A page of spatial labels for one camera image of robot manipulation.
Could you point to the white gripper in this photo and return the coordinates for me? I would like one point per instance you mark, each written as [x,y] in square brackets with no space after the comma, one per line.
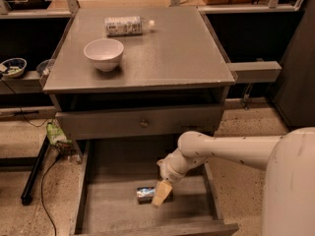
[170,172]

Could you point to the silver blue redbull can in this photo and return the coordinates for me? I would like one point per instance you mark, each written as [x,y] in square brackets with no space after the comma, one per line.
[145,195]

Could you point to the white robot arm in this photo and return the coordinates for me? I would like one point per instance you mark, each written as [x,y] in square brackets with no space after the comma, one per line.
[288,162]

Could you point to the closed grey top drawer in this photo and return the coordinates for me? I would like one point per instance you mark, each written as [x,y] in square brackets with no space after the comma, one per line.
[116,123]

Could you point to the open grey middle drawer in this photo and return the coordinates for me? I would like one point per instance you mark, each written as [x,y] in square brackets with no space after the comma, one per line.
[114,169]

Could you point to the round brass drawer knob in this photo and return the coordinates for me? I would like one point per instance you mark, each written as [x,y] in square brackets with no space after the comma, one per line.
[144,123]

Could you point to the grey wooden drawer cabinet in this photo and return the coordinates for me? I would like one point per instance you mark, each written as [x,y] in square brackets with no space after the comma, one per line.
[176,64]

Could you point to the green snack bag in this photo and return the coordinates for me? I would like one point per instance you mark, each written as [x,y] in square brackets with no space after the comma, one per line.
[57,137]

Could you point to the white ceramic bowl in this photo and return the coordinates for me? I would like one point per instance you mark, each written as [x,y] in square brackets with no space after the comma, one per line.
[104,54]

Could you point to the black metal floor bar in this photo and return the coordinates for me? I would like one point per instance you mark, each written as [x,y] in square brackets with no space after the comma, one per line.
[26,197]

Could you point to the clear plastic water bottle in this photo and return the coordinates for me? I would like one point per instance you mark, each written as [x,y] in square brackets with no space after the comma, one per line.
[121,26]

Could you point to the small clear glass bowl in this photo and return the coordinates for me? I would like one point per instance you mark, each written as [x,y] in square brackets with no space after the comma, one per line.
[45,67]

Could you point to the grey background shelf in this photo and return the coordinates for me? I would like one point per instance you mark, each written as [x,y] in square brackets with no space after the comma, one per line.
[28,82]

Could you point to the blue patterned bowl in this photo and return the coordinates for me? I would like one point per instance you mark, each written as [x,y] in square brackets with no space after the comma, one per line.
[13,67]

